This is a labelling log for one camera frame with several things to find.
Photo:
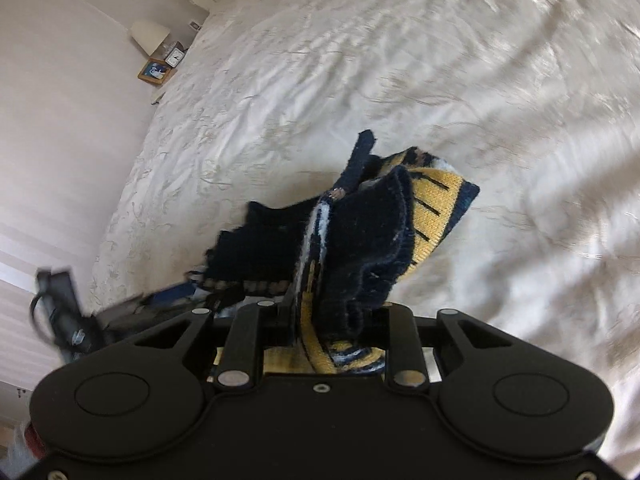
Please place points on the cream lamp shade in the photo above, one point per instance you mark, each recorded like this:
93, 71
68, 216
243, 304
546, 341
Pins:
149, 35

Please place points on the small white clock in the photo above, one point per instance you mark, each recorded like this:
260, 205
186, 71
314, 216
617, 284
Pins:
174, 56

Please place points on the wooden picture frame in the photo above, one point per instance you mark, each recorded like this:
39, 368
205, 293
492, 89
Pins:
155, 71

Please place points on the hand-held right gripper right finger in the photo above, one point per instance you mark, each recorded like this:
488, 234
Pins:
400, 335

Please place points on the navy yellow patterned knit sweater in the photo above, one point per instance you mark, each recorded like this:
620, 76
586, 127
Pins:
365, 240

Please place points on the white bed cover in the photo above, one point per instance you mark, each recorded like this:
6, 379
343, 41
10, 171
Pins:
400, 85

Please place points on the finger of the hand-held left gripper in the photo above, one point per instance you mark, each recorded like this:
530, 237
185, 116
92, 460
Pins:
160, 305

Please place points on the wooden nightstand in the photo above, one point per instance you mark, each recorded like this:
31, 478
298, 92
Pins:
167, 72

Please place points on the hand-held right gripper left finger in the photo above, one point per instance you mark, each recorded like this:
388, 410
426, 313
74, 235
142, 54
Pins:
249, 332

